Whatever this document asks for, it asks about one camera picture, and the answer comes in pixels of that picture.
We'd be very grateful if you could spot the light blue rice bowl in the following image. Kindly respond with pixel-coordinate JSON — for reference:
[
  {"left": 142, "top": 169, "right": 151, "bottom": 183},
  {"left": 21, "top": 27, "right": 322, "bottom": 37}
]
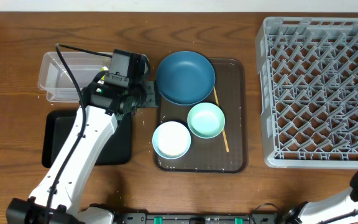
[{"left": 152, "top": 121, "right": 191, "bottom": 160}]

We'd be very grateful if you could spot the mint green bowl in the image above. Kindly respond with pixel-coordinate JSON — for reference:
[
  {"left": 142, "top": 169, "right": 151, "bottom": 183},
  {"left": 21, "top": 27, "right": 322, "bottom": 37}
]
[{"left": 187, "top": 103, "right": 226, "bottom": 139}]

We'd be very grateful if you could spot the yellow snack wrapper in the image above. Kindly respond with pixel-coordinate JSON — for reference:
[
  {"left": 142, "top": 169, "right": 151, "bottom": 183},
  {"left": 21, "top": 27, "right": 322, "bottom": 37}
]
[{"left": 99, "top": 66, "right": 109, "bottom": 81}]

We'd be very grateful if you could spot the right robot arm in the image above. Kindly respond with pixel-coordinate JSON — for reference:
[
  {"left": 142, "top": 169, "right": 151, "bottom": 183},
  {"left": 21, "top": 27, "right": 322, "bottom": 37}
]
[{"left": 275, "top": 171, "right": 358, "bottom": 223}]

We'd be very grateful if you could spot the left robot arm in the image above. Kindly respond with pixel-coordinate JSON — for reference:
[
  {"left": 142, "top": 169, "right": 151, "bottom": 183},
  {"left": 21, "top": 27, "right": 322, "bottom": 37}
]
[{"left": 6, "top": 50, "right": 158, "bottom": 223}]

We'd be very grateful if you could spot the black waste tray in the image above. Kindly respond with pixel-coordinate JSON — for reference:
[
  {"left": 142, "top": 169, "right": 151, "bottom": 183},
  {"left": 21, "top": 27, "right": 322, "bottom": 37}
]
[{"left": 42, "top": 110, "right": 132, "bottom": 168}]

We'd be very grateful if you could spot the grey dishwasher rack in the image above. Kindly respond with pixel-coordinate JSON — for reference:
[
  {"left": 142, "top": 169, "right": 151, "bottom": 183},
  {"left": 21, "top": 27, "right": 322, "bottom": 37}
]
[{"left": 255, "top": 17, "right": 358, "bottom": 169}]

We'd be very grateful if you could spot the dark blue plate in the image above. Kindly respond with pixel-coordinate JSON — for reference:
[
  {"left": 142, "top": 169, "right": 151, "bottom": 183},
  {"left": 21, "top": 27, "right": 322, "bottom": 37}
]
[{"left": 156, "top": 51, "right": 216, "bottom": 106}]

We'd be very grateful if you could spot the clear plastic bin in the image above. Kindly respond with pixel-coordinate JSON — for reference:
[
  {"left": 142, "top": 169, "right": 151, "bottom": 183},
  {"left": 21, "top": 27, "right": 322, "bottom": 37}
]
[{"left": 38, "top": 52, "right": 111, "bottom": 103}]

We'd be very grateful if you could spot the wooden chopstick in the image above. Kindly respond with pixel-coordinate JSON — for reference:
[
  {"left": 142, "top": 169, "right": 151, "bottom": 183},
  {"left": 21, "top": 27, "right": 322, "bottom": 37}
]
[{"left": 213, "top": 86, "right": 230, "bottom": 153}]

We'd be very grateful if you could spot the brown serving tray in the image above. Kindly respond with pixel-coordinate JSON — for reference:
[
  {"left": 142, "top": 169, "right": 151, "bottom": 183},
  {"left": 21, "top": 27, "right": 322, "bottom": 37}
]
[{"left": 154, "top": 58, "right": 248, "bottom": 174}]

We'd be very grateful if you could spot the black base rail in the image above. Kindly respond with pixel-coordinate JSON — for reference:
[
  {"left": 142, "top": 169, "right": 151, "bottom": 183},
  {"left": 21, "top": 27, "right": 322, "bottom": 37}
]
[{"left": 112, "top": 212, "right": 278, "bottom": 224}]

